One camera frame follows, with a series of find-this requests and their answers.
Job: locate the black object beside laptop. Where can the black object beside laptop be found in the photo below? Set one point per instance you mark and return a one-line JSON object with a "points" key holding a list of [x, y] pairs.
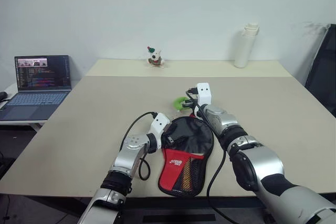
{"points": [[2, 96]]}

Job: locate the black office chair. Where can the black office chair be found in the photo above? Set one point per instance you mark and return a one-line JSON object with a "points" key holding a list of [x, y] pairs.
{"points": [[321, 72]]}

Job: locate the white water bottle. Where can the white water bottle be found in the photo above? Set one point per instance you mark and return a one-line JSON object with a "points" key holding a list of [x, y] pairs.
{"points": [[244, 48]]}

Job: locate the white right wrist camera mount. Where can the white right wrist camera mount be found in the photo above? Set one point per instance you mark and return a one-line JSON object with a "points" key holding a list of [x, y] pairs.
{"points": [[204, 93]]}

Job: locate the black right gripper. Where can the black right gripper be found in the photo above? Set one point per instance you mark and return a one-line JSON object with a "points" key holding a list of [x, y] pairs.
{"points": [[193, 104]]}

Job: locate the plush dog toy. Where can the plush dog toy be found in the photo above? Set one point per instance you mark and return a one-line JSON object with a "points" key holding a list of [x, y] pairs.
{"points": [[155, 57]]}

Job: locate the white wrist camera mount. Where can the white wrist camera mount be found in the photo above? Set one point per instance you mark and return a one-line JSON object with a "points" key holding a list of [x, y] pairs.
{"points": [[159, 124], [204, 93]]}

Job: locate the open laptop computer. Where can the open laptop computer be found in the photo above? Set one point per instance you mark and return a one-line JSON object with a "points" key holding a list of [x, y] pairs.
{"points": [[36, 87]]}

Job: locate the black and red paddle case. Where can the black and red paddle case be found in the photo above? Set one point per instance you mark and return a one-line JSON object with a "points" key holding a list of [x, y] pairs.
{"points": [[183, 140]]}

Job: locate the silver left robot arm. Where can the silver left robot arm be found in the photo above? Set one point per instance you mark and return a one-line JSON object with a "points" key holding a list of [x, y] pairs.
{"points": [[126, 161]]}

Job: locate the dark rectangular panel under table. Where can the dark rectangular panel under table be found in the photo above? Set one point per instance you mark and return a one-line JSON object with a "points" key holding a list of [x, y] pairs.
{"points": [[178, 219]]}

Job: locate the white side table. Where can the white side table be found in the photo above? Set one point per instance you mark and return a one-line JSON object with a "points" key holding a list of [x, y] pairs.
{"points": [[31, 123]]}

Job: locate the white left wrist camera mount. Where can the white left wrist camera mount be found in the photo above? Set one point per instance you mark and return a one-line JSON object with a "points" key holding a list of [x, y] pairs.
{"points": [[159, 124]]}

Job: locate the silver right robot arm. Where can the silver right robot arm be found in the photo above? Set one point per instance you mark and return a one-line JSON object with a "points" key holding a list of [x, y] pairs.
{"points": [[262, 166]]}

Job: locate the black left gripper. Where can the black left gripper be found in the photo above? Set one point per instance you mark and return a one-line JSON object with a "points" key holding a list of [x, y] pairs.
{"points": [[168, 138]]}

